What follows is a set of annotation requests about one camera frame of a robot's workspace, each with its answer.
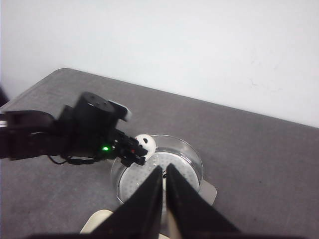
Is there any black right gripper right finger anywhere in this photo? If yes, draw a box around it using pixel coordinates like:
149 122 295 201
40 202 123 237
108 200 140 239
166 164 242 239

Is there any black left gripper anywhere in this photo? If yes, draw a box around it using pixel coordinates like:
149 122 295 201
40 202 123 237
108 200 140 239
57 92 147 167

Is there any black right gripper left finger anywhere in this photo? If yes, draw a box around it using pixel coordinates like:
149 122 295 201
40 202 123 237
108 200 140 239
92 166 162 239

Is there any panda bun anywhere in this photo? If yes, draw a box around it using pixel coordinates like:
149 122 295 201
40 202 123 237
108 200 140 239
135 134 157 161

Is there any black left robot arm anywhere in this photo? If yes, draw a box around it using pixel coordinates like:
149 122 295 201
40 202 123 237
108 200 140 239
0 92 148 167

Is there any white steamer cloth liner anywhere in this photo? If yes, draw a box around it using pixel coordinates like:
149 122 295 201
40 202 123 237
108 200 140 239
118 152 201 204

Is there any cream rectangular plastic tray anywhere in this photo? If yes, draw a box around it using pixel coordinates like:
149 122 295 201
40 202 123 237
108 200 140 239
80 205 168 239

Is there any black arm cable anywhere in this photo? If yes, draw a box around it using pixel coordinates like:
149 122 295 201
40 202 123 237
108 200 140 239
47 153 100 165

